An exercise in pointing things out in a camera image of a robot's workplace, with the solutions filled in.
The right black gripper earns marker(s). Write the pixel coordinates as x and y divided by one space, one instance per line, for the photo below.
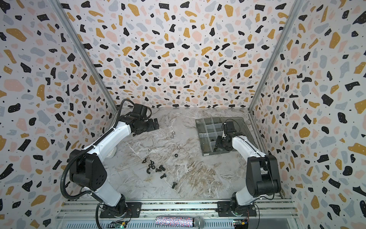
219 142

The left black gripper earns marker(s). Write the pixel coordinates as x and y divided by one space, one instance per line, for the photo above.
151 127

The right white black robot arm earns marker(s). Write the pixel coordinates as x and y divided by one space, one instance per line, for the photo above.
262 171

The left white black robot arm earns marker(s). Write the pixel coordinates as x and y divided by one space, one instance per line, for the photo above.
86 168

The grey compartment organizer box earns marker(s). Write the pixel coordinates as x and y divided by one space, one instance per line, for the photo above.
214 133

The white square container orange label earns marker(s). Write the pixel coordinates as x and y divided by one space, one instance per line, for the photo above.
111 154

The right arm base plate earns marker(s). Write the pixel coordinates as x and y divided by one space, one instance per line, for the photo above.
230 209

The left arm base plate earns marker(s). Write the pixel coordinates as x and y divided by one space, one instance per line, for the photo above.
125 210

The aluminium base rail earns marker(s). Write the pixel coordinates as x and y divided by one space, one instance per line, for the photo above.
206 214

